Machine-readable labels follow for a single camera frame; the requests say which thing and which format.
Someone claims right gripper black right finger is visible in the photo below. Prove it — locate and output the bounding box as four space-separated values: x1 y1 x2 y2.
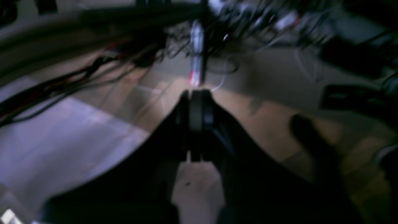
201 90 364 224

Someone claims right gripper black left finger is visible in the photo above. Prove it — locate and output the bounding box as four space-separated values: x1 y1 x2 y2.
41 90 191 224

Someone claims white red-tipped post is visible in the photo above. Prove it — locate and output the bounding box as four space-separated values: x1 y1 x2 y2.
189 20 205 88

